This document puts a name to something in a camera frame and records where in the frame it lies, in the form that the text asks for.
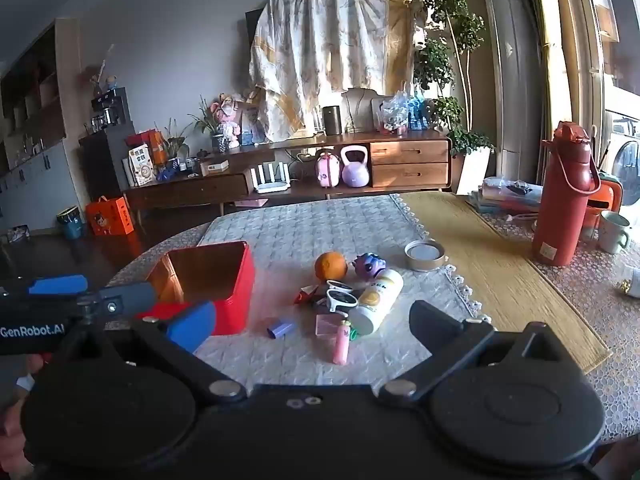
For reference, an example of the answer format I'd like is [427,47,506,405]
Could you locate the orange red paper bag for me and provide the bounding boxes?
[126,129,168,166]

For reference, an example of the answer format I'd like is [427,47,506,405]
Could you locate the purple toy fish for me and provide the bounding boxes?
[352,252,387,279]

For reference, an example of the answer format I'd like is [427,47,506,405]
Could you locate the blue bucket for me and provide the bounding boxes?
[56,206,83,240]

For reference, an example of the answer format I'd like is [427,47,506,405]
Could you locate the white standing air conditioner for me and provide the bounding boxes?
[475,0,547,181]

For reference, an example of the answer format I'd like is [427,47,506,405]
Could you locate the printed snack box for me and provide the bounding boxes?
[122,145,157,187]

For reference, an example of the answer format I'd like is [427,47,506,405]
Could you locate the patterned beige cover cloth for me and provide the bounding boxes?
[248,0,426,142]

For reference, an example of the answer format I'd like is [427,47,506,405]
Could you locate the round metal tin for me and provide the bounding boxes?
[404,240,447,272]

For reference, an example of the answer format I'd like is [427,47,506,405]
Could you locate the black television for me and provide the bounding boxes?
[245,7,266,86]

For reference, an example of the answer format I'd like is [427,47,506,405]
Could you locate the orange fruit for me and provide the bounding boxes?
[314,251,349,282]

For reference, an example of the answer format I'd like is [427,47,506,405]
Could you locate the white mug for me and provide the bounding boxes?
[597,210,633,255]

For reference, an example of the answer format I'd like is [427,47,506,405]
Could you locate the white quilted table mat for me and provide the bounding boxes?
[192,195,493,396]

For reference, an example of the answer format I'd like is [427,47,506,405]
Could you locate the beige curved board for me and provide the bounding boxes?
[341,87,381,133]

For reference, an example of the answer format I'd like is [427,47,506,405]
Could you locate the beige curtain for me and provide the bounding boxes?
[532,0,608,186]

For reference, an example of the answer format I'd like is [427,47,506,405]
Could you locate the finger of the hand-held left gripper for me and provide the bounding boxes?
[75,282,158,320]
[0,274,90,306]

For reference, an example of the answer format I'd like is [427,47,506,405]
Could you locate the stack of books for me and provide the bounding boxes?
[467,176,546,216]

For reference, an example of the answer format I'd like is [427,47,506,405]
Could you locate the dark cylindrical speaker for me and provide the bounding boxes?
[322,105,342,136]

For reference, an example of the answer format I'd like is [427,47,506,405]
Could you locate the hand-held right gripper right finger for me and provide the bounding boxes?
[377,300,576,404]

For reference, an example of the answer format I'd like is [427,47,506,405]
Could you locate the bamboo table mat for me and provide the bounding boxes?
[400,191,613,373]

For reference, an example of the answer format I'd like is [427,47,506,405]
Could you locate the white planter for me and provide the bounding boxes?
[455,146,494,196]

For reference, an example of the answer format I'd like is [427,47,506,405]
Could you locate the white washing machine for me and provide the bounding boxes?
[602,109,640,211]

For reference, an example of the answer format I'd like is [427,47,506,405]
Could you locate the potted orchid plant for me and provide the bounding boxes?
[187,95,231,154]

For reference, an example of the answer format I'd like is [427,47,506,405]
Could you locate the small blue purple cylinder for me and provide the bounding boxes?
[266,320,297,341]

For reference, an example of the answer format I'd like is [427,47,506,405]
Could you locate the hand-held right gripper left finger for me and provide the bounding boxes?
[56,301,248,404]

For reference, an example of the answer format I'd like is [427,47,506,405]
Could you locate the purple kettlebell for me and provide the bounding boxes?
[341,145,372,188]

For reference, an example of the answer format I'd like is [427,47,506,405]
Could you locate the clear plastic bags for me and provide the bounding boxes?
[377,91,433,136]

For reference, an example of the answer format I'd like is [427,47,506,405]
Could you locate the orange gift bag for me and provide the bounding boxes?
[85,196,136,237]

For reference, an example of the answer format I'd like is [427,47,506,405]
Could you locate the wall storage cabinets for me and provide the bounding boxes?
[0,17,83,246]

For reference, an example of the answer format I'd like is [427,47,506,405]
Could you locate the small white cup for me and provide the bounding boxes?
[320,280,360,315]

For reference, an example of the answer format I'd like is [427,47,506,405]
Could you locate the dark side cabinet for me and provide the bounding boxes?
[78,122,136,211]

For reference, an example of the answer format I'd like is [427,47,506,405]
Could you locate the pink doll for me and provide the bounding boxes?
[210,94,243,150]

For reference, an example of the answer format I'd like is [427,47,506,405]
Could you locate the white and yellow bottle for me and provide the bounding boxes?
[348,268,405,335]

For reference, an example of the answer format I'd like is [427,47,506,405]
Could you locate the white router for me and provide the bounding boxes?
[252,161,292,194]

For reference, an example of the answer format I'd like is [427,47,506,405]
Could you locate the tall green plant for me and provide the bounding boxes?
[415,0,496,158]

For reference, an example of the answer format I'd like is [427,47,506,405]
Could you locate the person's left hand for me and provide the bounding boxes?
[0,352,51,465]

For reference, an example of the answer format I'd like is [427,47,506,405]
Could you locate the dried flower vase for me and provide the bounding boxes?
[80,45,118,98]

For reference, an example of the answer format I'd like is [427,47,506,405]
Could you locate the wooden tv cabinet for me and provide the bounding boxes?
[122,130,453,217]

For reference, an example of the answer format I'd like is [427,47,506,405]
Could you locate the light wooden drawer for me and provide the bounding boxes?
[371,162,450,188]
[370,140,450,165]

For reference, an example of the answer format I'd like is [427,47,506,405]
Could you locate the red wrapper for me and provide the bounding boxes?
[292,284,326,306]

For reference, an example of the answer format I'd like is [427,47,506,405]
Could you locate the pink clear plastic box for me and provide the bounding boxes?
[315,312,347,337]

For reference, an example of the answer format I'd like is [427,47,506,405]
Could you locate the small leafy potted plant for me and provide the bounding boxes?
[155,117,191,171]

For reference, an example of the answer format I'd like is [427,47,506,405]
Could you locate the red tin box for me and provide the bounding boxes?
[135,241,256,337]

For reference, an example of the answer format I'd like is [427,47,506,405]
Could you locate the red water bottle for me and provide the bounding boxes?
[531,121,602,267]

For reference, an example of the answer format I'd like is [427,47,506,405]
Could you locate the black coffee machine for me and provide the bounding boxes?
[91,87,128,128]

